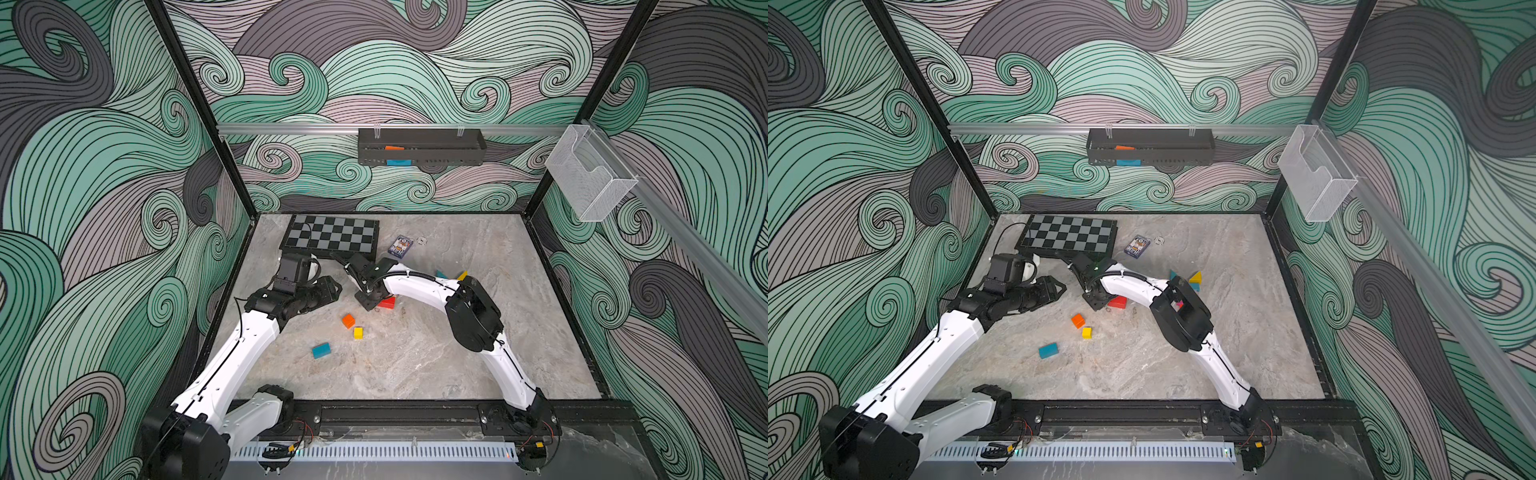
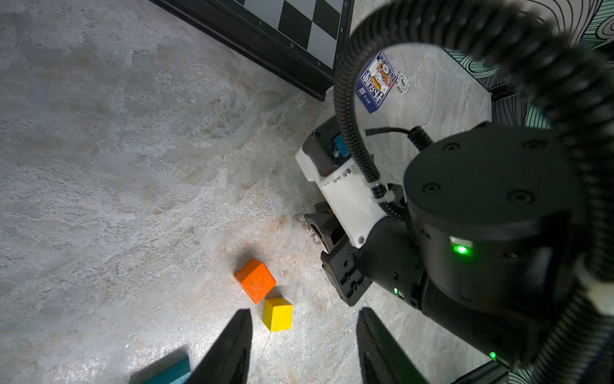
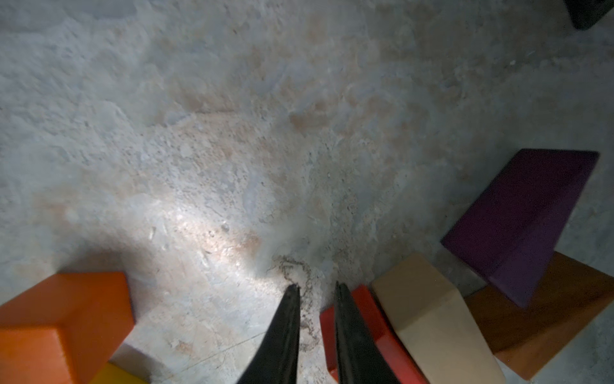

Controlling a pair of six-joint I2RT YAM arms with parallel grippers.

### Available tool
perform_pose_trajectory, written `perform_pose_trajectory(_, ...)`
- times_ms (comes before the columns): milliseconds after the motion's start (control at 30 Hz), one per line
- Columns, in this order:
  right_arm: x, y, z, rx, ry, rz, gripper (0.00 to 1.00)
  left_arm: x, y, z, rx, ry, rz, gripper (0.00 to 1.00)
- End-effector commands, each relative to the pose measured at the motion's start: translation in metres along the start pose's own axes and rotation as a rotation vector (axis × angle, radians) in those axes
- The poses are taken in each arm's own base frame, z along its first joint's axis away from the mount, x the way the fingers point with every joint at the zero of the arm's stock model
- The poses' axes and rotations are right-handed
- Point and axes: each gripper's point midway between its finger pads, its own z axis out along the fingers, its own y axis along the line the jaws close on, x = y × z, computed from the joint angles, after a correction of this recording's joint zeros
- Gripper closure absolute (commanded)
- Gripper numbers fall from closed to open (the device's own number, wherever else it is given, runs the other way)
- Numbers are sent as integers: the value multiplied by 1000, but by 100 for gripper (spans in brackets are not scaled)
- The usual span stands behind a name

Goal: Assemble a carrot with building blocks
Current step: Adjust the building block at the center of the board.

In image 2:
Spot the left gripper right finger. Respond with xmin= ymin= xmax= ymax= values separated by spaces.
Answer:
xmin=357 ymin=307 xmax=427 ymax=383

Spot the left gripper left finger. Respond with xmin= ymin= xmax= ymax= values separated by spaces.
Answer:
xmin=186 ymin=309 xmax=253 ymax=384

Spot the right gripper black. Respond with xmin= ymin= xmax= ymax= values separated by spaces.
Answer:
xmin=305 ymin=203 xmax=426 ymax=307

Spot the teal small block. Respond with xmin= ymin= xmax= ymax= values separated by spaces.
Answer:
xmin=130 ymin=355 xmax=191 ymax=384

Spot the yellow cube block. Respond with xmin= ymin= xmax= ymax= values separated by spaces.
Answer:
xmin=263 ymin=298 xmax=294 ymax=332

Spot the orange cube block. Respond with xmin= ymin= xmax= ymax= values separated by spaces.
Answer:
xmin=234 ymin=259 xmax=277 ymax=304

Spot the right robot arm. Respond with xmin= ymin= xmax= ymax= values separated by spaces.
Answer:
xmin=297 ymin=1 xmax=613 ymax=383

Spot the blue playing card box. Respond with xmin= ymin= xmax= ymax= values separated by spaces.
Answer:
xmin=356 ymin=51 xmax=398 ymax=114

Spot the white poker chip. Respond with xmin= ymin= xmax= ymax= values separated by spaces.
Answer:
xmin=396 ymin=72 xmax=410 ymax=94

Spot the black grey chessboard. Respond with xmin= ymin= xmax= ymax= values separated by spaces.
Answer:
xmin=156 ymin=0 xmax=354 ymax=101

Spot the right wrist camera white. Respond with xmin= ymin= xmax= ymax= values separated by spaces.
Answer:
xmin=294 ymin=114 xmax=409 ymax=250

